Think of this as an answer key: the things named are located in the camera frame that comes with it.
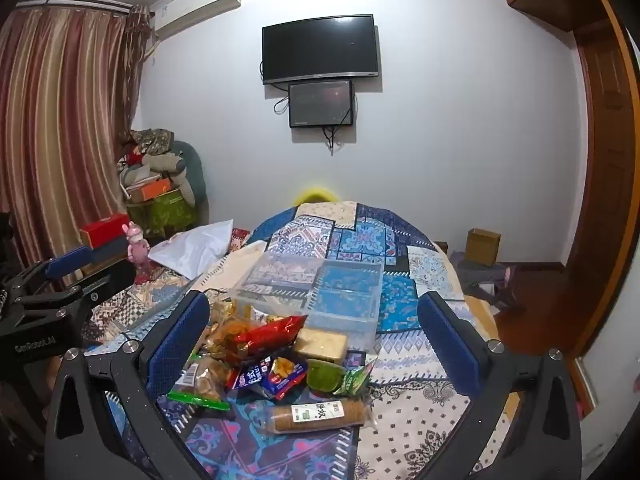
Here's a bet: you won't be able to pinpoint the wooden door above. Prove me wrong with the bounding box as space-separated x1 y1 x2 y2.
572 25 640 361

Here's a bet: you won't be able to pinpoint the patterned folded cloth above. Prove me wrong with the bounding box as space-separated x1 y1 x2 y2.
131 129 175 155

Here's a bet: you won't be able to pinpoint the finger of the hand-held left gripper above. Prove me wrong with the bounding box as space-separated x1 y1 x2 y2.
17 261 137 323
7 246 96 306

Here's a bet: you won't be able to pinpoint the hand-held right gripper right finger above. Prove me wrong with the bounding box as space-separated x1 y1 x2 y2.
417 290 583 480

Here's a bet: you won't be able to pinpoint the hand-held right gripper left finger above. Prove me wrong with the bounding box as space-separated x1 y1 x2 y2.
45 290 221 480

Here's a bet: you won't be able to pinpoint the red box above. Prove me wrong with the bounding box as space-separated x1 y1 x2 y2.
80 213 130 250

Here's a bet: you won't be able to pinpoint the brown biscuit roll packet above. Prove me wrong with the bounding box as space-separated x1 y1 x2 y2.
260 397 376 433

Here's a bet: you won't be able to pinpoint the yellow round object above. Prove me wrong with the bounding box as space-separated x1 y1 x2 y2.
294 186 340 206

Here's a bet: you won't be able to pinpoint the small red blue snack packet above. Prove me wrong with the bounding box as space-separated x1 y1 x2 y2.
260 356 308 401

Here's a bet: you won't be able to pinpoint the orange cardboard box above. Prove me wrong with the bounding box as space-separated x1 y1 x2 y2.
127 177 173 204

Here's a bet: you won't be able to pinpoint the grey clothing heap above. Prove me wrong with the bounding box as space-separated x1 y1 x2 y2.
450 252 518 307

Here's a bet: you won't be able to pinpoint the red chip bag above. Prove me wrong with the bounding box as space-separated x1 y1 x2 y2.
232 315 308 361

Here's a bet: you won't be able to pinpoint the dark green snack packet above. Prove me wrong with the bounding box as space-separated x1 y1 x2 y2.
306 359 346 395

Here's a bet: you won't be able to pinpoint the black monitor cables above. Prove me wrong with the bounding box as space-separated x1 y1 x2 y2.
322 126 347 157

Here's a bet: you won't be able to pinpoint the clear plastic storage container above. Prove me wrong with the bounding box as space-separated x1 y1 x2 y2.
234 251 385 351

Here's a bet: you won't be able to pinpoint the grey green bolster cushion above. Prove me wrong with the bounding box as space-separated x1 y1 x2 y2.
170 141 206 207

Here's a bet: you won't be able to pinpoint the beige cake packet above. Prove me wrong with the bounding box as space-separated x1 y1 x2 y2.
292 327 348 363

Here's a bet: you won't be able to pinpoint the blue patchwork quilt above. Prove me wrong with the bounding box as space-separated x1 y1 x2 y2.
85 200 516 480

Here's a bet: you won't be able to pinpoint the white pillow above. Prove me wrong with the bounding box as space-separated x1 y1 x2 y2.
149 219 235 279

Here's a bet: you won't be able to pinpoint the brown cardboard box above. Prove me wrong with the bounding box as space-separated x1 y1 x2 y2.
466 228 501 267

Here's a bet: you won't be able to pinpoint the wall-mounted black television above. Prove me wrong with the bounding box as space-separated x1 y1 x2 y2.
262 14 377 86

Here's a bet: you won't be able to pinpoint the green white snack packet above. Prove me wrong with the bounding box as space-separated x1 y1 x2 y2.
332 360 377 398

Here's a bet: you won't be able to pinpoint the white air conditioner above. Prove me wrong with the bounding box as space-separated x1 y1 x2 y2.
150 0 243 41

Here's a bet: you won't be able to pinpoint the clear green-edged snack bag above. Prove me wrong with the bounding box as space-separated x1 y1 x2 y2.
167 355 236 411

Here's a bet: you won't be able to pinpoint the small black wall monitor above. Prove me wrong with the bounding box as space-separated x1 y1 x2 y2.
288 80 355 129

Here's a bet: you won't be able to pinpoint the clear bag of orange twists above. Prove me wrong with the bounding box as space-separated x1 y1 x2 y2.
207 317 261 356

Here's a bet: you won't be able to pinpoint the pink plush toy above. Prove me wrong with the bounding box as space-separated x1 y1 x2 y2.
126 221 151 267

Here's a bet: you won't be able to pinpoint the striped red curtain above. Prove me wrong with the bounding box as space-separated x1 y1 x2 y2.
0 2 151 281

